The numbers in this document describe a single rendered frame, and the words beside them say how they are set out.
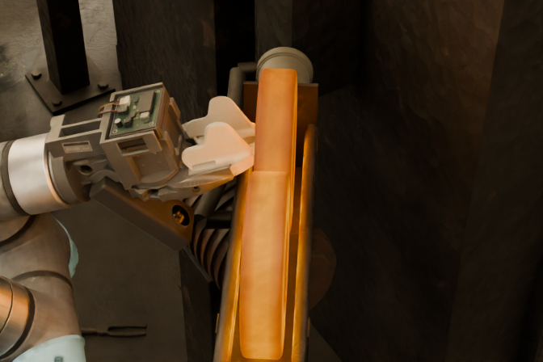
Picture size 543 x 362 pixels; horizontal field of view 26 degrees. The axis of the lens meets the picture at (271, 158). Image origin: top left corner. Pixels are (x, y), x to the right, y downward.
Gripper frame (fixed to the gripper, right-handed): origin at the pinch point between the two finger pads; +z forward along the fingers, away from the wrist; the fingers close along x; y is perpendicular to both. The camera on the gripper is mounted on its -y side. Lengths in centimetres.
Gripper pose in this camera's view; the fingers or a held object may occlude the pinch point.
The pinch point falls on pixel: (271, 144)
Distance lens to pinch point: 109.5
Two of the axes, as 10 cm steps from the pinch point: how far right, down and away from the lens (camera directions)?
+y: -3.1, -7.0, -6.4
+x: 0.6, -6.9, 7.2
